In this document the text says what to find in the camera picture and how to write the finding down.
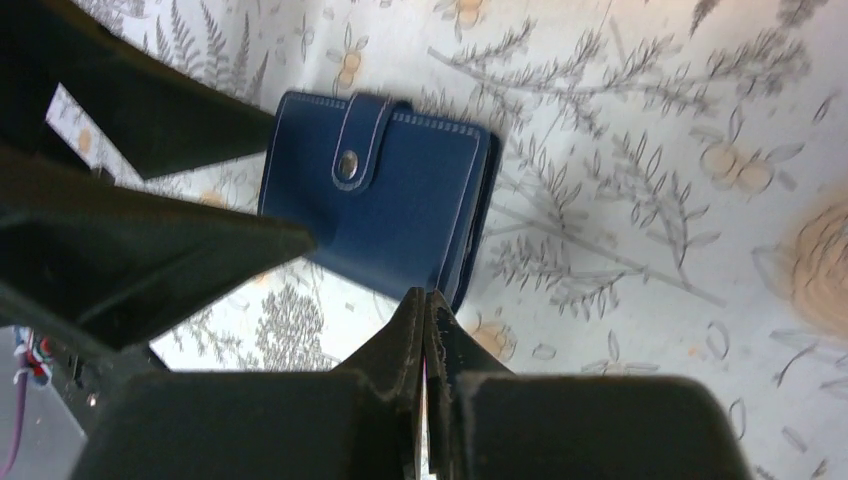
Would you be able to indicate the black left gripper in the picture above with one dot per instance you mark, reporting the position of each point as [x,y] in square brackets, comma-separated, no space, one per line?
[99,270]

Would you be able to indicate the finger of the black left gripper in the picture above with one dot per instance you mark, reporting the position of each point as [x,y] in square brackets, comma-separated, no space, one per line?
[162,121]

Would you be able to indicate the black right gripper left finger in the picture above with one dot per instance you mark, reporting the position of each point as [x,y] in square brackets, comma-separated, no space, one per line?
[359,420]

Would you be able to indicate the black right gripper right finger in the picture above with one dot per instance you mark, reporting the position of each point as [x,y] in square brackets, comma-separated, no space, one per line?
[487,422]

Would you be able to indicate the blue leather card holder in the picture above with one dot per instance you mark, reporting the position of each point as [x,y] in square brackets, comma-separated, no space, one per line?
[394,198]

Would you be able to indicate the floral table mat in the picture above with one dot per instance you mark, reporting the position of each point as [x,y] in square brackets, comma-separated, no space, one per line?
[673,194]

